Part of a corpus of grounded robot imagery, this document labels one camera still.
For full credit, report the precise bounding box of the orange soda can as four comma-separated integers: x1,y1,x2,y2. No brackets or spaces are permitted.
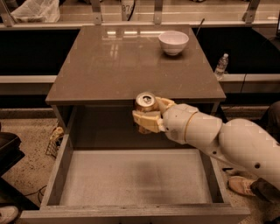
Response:
134,92,160,134

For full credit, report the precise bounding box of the clear plastic water bottle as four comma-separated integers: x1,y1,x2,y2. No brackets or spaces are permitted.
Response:
214,53,228,81

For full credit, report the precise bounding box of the tan shoe right side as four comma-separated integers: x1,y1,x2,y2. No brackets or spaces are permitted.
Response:
227,176,255,196

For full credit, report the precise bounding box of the white ceramic bowl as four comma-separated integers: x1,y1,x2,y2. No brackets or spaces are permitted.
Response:
158,31,189,56

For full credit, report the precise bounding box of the open grey top drawer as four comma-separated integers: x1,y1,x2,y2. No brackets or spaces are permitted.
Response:
21,107,249,224

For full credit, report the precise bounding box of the small wire basket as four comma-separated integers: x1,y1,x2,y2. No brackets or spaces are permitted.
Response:
45,127,64,158

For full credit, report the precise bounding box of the grey cabinet with glossy top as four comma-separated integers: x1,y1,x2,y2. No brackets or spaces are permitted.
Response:
46,24,225,149

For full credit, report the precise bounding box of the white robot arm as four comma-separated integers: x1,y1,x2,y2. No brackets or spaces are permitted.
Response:
132,92,280,188

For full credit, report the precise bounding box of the white shoe bottom left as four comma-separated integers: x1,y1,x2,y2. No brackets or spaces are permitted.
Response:
0,206,18,224

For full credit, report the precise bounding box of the black furniture at left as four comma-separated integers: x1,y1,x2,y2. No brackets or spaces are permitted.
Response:
0,132,39,210

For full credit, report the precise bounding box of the white plastic bag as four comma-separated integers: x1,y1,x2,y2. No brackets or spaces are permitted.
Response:
11,0,60,23

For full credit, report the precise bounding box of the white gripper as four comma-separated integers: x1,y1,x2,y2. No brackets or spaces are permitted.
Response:
132,96,199,144

